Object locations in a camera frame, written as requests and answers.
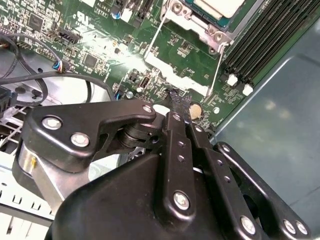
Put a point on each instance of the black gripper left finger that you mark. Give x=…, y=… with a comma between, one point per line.
x=75, y=120

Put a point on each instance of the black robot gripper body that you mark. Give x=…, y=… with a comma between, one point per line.
x=112, y=212

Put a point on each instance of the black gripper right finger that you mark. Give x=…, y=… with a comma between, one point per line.
x=220, y=162

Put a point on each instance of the metal socket cover frame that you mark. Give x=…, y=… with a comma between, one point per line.
x=195, y=85

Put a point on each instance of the silver square CPU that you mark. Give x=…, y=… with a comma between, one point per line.
x=220, y=6

